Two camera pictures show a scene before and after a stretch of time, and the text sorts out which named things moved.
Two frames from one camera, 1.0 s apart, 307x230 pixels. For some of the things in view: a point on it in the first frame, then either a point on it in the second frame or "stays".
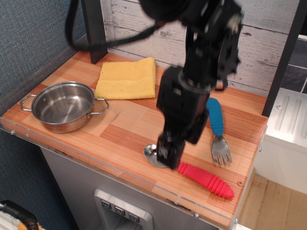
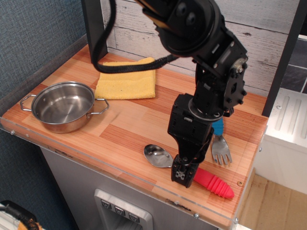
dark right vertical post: x=289 y=45 stays
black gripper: x=185 y=111 -> x=192 y=132
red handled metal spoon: x=210 y=181 stays
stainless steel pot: x=63 y=107 stays
